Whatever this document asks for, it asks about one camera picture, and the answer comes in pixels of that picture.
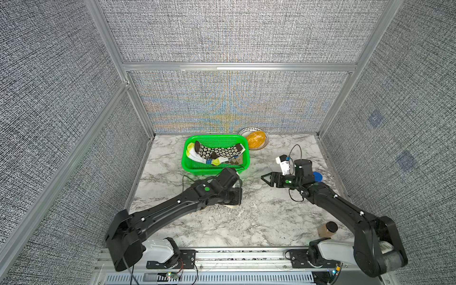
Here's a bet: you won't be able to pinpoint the green plastic basket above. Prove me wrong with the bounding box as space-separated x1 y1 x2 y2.
181 134 250 175

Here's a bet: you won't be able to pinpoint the aluminium front rail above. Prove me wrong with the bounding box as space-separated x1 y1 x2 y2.
89 247 399 285

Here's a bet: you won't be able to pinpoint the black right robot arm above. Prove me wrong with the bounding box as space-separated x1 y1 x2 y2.
261 159 409 277

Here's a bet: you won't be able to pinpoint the white sock blue yellow patches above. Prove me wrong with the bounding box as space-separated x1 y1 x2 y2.
185 141 229 166

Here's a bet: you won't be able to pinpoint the patterned white bowl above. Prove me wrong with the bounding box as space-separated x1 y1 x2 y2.
237 127 269 151

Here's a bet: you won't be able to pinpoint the brown jar black lid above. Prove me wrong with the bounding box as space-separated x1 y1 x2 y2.
317 221 338 238

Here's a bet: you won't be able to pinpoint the orange fruit in bowl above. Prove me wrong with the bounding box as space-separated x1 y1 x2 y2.
247 131 266 149

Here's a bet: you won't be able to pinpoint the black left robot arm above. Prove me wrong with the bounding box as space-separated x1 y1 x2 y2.
105 168 242 272

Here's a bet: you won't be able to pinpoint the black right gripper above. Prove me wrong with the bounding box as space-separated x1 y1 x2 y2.
260 171 302 192

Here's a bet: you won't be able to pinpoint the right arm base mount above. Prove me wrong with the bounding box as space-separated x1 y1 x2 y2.
284 237 359 269

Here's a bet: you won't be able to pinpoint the brown checkered argyle sock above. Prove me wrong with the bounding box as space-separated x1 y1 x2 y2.
229 154 244 167

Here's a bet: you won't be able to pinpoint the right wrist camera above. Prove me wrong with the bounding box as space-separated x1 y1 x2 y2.
275 154 290 175

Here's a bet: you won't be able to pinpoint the blue lid jar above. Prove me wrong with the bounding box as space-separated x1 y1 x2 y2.
313 172 323 182

